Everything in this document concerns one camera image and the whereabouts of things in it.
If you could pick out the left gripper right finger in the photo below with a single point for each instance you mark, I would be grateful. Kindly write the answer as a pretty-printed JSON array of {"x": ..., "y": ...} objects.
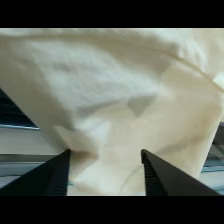
[{"x": 166, "y": 178}]

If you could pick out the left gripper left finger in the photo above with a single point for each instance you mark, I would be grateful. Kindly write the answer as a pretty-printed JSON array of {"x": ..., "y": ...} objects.
[{"x": 50, "y": 176}]

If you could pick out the cream shirt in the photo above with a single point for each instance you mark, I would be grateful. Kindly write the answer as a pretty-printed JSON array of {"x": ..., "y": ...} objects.
[{"x": 113, "y": 93}]

